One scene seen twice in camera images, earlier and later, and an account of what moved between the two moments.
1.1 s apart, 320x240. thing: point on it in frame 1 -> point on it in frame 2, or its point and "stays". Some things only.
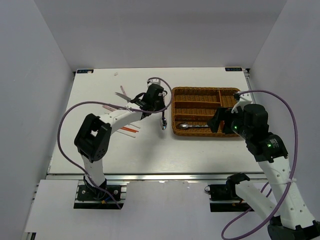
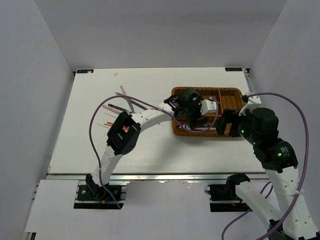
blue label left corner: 85,71 stays
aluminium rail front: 151,176 stays
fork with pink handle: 108,107 stays
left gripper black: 162,105 -> 197,103
